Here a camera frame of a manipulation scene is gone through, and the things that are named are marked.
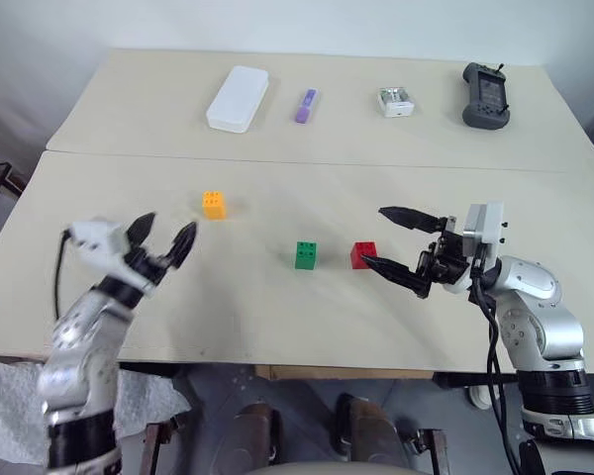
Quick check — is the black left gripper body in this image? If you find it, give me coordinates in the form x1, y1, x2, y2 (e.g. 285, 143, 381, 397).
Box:
124, 245, 175, 285

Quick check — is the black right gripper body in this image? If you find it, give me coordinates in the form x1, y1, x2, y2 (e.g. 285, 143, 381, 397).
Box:
416, 214, 476, 295

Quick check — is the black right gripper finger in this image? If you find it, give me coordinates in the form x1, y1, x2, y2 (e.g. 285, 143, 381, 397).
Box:
377, 206, 449, 235
360, 254, 433, 301

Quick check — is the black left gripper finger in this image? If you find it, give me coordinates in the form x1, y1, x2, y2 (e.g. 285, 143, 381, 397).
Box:
163, 221, 200, 270
127, 212, 159, 249

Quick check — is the red toy cube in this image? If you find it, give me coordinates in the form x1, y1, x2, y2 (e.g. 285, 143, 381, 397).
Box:
349, 240, 379, 271

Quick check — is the yellow toy cube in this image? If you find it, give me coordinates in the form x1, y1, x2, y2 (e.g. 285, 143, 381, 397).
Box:
202, 190, 228, 221

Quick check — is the green toy cube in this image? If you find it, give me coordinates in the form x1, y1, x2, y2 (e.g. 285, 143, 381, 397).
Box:
294, 240, 319, 271

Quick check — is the small white clear box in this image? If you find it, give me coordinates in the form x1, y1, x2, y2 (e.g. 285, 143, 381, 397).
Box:
376, 86, 417, 119

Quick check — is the dark grey handheld controller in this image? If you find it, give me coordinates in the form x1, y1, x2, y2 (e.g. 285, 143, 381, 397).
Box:
461, 61, 512, 132

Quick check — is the white shoe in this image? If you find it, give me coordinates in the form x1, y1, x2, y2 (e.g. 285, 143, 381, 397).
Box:
468, 384, 501, 411

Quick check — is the white plastic box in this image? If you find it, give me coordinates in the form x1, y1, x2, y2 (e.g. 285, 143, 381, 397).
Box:
205, 65, 270, 134

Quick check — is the purple small tube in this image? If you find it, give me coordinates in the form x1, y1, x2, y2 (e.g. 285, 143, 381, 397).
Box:
294, 88, 321, 125

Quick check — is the dark rounded right foot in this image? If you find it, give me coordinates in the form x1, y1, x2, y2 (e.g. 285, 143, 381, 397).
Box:
332, 392, 413, 464

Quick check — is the dark rounded foot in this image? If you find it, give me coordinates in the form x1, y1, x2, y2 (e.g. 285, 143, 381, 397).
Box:
212, 401, 284, 469
332, 392, 413, 464

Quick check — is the white crumpled cloth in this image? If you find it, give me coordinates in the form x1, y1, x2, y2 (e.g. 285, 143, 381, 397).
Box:
0, 354, 191, 466

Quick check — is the dark rounded left foot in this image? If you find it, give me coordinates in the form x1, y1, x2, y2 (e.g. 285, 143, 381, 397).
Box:
212, 401, 284, 469

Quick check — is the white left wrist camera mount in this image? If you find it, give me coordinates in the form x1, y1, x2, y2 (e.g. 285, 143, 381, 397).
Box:
67, 217, 155, 298

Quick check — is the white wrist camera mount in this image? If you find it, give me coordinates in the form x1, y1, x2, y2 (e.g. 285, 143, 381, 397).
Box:
67, 217, 155, 298
462, 200, 507, 275

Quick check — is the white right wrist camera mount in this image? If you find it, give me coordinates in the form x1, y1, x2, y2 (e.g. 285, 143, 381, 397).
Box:
462, 200, 507, 275

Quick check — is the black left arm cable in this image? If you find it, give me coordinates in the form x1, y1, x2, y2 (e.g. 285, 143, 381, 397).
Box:
52, 229, 73, 322

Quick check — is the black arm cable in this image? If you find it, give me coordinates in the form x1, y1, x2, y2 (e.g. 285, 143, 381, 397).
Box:
52, 229, 73, 322
468, 256, 524, 475

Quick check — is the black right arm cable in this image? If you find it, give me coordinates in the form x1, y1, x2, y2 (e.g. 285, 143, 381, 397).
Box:
468, 256, 524, 475

